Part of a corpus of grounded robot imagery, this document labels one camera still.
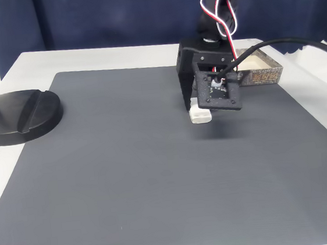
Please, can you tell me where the white eraser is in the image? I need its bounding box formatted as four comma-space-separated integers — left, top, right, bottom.
187, 103, 213, 126

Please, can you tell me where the bark patterned cardboard box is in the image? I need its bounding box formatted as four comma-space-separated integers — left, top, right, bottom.
233, 43, 285, 88

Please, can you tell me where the grey table mat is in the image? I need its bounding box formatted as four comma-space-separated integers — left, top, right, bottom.
0, 43, 327, 245

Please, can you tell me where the dark blue curtain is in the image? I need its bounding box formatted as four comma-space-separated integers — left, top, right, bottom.
0, 0, 327, 85

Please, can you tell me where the round black stand base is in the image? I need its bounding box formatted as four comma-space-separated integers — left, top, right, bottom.
0, 86, 67, 147

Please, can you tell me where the red white servo wire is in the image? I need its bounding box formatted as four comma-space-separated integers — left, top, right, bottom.
198, 0, 244, 66

